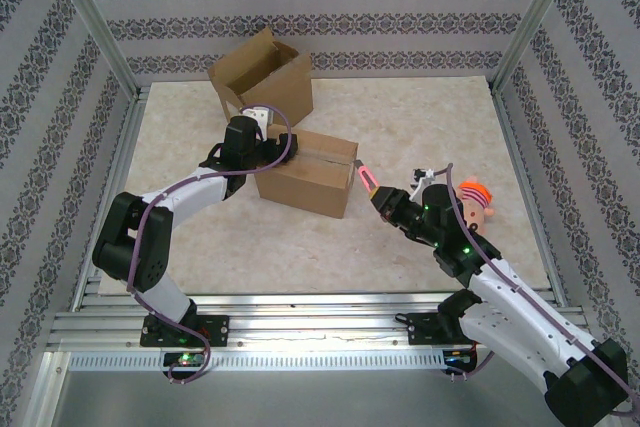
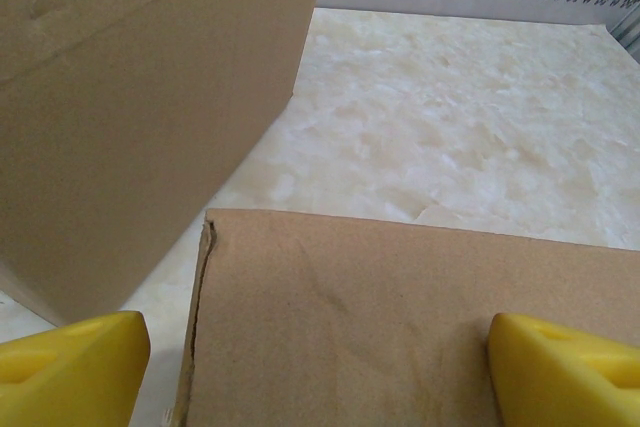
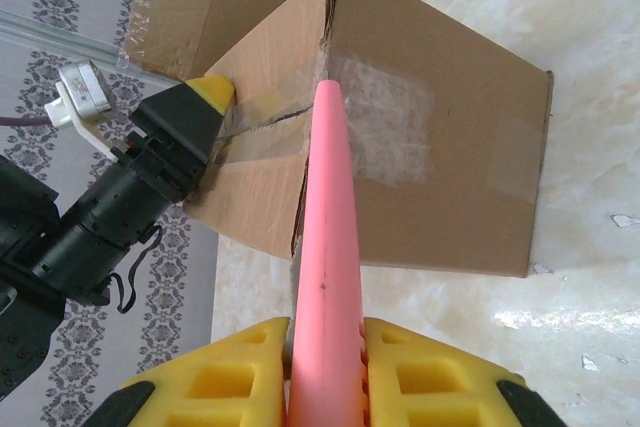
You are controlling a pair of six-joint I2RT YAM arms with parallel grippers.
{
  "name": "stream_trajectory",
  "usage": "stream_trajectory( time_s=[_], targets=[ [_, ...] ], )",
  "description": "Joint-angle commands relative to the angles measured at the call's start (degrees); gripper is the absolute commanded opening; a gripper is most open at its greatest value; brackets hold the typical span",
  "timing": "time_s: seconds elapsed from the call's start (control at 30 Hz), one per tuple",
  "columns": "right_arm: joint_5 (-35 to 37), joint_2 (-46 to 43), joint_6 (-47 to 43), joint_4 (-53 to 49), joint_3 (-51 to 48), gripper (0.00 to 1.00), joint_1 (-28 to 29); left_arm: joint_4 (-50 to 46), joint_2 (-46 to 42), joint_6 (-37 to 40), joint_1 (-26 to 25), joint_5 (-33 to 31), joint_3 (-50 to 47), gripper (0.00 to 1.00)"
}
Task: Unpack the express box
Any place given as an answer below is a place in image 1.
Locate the cardboard box with teddy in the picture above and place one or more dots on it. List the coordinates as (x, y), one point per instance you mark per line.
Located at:
(305, 187)

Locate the aluminium side rail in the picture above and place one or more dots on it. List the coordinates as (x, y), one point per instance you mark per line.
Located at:
(121, 147)
(520, 147)

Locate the pink utility knife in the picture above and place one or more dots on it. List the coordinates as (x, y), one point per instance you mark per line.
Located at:
(366, 178)

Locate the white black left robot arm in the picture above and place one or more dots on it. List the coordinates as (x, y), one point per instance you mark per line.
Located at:
(195, 192)

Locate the wide aluminium mounting rail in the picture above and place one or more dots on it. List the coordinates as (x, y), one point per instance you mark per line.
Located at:
(320, 319)

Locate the cardboard box with doll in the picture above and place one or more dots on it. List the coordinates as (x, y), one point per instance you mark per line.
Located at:
(280, 92)

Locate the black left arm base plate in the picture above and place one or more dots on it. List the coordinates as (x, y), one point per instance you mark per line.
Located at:
(217, 329)

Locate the striped doll with orange hat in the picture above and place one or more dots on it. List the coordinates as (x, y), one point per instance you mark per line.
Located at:
(475, 202)

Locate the aluminium frame post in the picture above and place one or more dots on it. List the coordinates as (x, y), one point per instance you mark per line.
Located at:
(535, 17)
(92, 17)

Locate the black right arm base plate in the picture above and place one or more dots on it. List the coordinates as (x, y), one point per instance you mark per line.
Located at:
(425, 329)

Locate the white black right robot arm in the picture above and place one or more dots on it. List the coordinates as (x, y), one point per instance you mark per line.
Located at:
(525, 312)

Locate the grey metal panel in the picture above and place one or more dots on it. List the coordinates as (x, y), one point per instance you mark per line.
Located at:
(320, 397)

